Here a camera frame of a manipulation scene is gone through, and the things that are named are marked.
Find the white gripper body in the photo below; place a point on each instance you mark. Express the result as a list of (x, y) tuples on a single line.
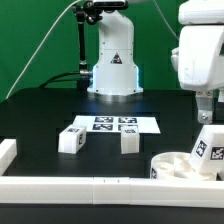
[(201, 57)]

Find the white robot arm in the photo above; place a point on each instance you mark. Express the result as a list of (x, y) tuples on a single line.
[(115, 75)]

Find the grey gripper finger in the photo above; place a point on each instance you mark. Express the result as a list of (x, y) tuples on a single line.
[(205, 106)]

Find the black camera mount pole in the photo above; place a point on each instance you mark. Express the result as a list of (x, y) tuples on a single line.
[(86, 13)]

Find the white round stool seat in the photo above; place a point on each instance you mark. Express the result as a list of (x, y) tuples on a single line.
[(175, 166)]

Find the white marker sheet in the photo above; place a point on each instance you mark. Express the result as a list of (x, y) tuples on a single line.
[(113, 124)]

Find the white U-shaped obstacle fence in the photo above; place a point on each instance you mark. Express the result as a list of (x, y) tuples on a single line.
[(166, 191)]

